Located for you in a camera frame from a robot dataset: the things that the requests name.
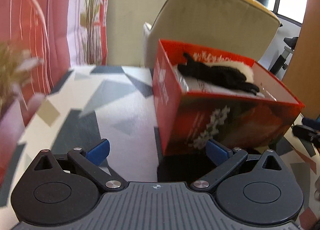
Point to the red wire chair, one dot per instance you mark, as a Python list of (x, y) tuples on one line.
[(23, 23)]

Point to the tall green potted plant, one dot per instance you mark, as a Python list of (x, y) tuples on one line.
[(90, 32)]

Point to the beige yellow-edged armchair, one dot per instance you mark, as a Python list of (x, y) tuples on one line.
[(243, 27)]

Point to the brown wooden panel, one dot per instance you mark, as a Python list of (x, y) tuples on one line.
[(302, 75)]

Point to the surgical mask plastic pack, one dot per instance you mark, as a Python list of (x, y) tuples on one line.
[(189, 84)]

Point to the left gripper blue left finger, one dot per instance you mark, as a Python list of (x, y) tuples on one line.
[(86, 164)]

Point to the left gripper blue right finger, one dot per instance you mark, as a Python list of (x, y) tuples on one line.
[(226, 160)]

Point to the small potted plant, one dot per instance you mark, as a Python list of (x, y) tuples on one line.
[(16, 66)]

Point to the black exercise bike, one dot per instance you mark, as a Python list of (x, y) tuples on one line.
[(280, 63)]

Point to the red patterned curtain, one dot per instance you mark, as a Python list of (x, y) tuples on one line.
[(63, 27)]

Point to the black knitted glove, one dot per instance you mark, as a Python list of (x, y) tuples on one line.
[(222, 76)]

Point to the geometric patterned table cloth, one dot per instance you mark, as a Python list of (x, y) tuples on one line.
[(116, 103)]

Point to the red strawberry cardboard box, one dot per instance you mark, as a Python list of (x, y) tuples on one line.
[(187, 117)]

